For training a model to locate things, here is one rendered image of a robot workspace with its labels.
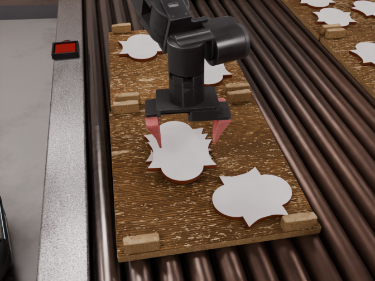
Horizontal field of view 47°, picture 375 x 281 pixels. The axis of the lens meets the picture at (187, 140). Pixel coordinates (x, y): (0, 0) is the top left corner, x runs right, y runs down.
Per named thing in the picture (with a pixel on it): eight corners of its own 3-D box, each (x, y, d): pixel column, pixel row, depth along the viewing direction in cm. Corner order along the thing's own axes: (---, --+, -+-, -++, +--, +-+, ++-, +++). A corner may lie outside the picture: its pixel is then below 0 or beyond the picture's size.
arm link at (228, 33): (150, 30, 73) (157, -7, 65) (210, 18, 76) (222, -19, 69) (177, 88, 68) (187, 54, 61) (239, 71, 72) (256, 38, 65)
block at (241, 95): (226, 103, 102) (227, 94, 101) (225, 100, 104) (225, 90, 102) (251, 101, 103) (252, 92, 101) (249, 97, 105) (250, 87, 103)
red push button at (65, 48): (55, 58, 124) (54, 53, 123) (56, 48, 129) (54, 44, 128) (76, 56, 125) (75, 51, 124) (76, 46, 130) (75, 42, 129)
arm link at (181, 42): (160, 29, 65) (176, 44, 61) (201, 21, 67) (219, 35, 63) (163, 69, 69) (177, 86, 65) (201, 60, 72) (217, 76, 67)
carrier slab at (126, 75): (111, 112, 102) (110, 107, 101) (109, 36, 134) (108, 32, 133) (253, 100, 107) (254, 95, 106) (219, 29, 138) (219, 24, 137)
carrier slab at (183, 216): (118, 263, 70) (117, 257, 69) (109, 116, 101) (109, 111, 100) (320, 233, 75) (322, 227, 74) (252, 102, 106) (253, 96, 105)
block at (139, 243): (124, 256, 69) (122, 245, 67) (123, 246, 71) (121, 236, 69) (160, 251, 70) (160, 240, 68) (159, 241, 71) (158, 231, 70)
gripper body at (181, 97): (155, 98, 74) (153, 59, 70) (214, 94, 75) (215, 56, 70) (157, 120, 69) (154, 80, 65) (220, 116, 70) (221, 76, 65)
